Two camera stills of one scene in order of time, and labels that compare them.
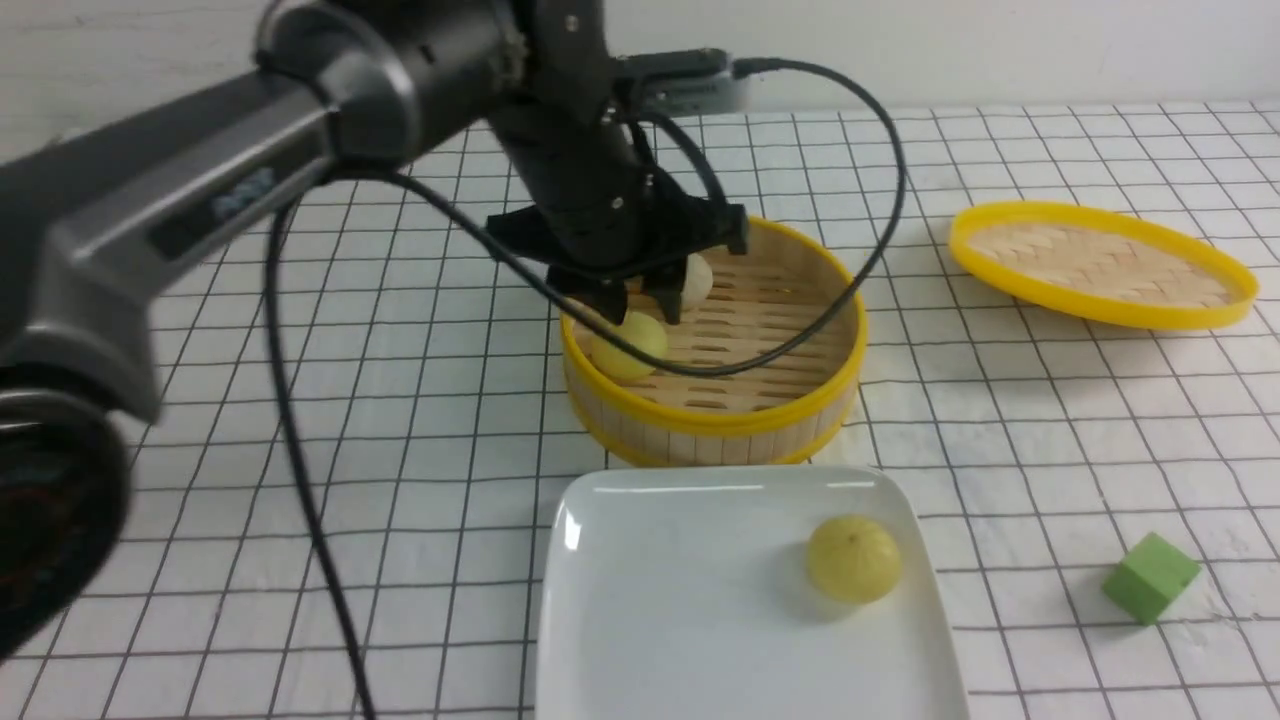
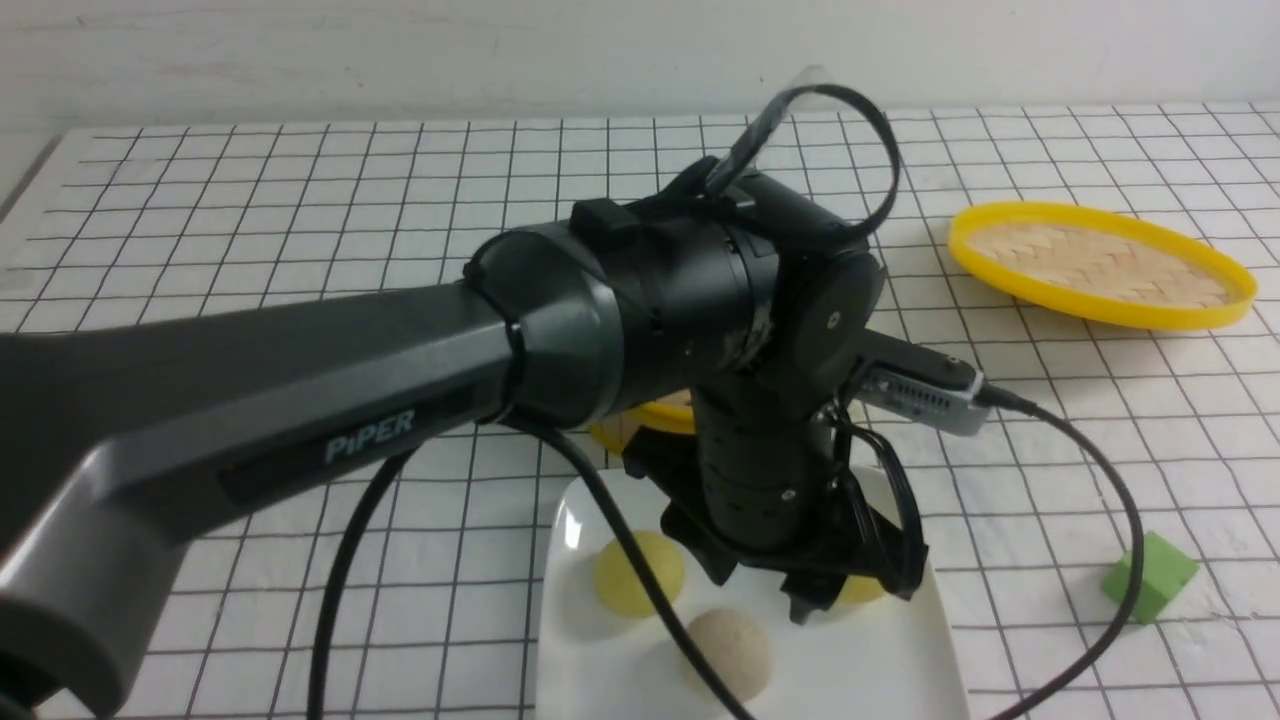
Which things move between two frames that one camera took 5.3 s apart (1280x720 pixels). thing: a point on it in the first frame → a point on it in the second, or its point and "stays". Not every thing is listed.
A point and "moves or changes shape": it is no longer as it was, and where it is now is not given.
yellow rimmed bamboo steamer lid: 1102,265 stays
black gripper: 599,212 → 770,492
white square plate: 683,592 stays
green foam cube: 1151,573 stays
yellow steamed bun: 637,328 moves or changes shape
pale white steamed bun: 697,282 moves or changes shape
